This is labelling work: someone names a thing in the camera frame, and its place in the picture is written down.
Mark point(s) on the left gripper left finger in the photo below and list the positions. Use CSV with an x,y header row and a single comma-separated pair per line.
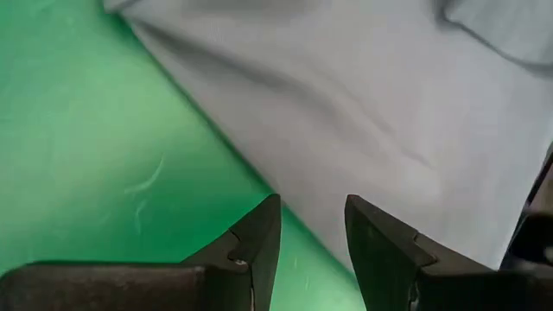
x,y
129,287

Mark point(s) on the grey garment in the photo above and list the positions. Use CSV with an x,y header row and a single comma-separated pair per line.
x,y
345,108

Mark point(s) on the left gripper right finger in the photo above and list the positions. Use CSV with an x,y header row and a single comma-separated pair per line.
x,y
389,276

